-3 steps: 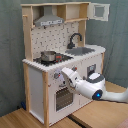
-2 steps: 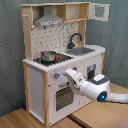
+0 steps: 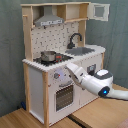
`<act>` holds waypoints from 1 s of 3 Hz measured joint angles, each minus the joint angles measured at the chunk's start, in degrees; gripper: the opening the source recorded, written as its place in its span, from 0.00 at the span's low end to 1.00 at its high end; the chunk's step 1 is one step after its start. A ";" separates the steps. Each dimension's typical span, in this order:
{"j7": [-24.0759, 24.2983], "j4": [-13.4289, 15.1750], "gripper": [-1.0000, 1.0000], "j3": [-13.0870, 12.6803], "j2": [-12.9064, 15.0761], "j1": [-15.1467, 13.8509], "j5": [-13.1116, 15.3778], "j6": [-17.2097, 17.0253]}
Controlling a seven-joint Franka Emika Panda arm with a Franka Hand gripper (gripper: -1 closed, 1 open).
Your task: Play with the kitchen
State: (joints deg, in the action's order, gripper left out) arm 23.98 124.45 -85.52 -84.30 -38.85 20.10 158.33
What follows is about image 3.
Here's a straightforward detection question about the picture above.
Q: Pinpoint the grey range hood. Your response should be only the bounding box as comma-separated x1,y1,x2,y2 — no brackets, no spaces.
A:
34,5,64,27

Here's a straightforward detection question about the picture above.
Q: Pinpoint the grey backdrop curtain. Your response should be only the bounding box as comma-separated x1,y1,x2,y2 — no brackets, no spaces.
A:
0,0,128,117

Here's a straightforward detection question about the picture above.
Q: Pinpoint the grey ice dispenser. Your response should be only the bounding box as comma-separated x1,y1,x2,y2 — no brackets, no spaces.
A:
87,65,96,76

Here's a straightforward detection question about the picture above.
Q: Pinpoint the wooden toy kitchen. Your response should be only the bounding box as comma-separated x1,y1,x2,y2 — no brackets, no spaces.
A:
22,2,105,127

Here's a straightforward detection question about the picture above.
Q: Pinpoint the grey toy sink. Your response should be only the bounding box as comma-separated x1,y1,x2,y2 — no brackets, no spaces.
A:
66,47,94,56

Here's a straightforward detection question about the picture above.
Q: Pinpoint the left red stove knob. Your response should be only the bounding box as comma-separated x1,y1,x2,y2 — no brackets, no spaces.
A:
54,73,60,79

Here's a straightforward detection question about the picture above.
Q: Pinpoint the silver toy pot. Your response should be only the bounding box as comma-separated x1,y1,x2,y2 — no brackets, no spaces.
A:
41,51,56,62

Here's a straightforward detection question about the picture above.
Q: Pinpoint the black toy faucet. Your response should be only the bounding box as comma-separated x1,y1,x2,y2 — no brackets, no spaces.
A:
66,32,83,50

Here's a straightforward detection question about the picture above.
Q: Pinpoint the oven door with window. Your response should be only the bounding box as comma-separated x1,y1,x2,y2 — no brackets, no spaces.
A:
56,84,74,111

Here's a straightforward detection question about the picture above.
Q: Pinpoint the black stovetop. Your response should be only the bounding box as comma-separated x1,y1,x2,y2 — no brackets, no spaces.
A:
34,53,71,66

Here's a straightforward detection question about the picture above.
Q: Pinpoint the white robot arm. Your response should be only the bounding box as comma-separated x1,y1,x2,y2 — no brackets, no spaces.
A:
66,63,128,101

